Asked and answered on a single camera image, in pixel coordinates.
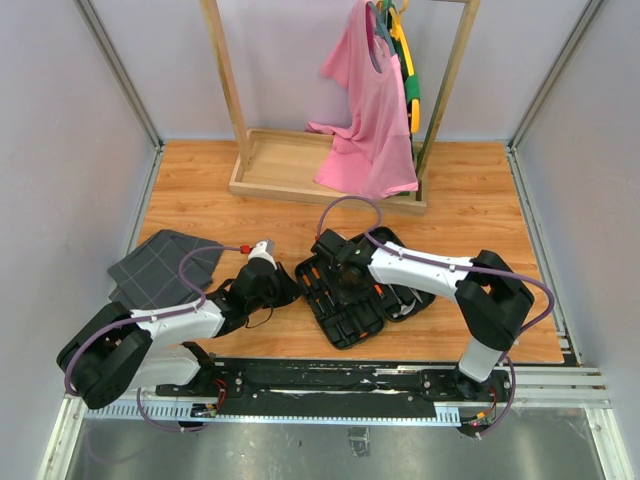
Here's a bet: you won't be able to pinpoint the small orange black screwdriver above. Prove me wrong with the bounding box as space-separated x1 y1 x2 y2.
311 267 335 307

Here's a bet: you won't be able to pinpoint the silver orange utility knife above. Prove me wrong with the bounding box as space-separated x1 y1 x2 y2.
374 284 386 299

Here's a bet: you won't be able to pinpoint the black plastic tool case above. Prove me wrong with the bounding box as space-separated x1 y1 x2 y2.
294 234 435 350

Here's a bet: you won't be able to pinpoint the claw hammer black grip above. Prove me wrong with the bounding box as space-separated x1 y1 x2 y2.
392 294 421 322

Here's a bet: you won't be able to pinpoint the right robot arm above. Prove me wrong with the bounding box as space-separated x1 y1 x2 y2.
311 227 534 400

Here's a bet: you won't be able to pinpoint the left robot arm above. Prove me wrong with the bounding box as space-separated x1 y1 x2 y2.
56 239 301 410

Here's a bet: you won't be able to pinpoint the dark grey folded cloth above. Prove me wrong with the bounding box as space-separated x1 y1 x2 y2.
108 229 222 310

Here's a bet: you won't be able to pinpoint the pink t-shirt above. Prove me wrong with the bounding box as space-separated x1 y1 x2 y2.
306 1 419 199

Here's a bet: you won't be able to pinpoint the wooden clothes rack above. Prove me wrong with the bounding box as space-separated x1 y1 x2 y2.
200 1 480 215

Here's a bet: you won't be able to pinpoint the green yellow hangers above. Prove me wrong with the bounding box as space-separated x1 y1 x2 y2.
376 1 421 139

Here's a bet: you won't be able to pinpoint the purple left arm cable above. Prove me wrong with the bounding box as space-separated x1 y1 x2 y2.
63 244 251 434

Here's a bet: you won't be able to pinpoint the grey cable duct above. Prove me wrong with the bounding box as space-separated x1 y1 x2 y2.
85 398 461 427

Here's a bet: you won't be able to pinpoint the left aluminium frame post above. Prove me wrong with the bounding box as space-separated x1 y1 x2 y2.
72 0 165 151

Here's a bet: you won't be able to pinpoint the aluminium frame post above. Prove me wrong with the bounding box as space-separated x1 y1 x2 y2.
507 0 609 151
72 0 165 151

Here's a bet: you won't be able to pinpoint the right aluminium frame post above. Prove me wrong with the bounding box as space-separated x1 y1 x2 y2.
507 0 609 151

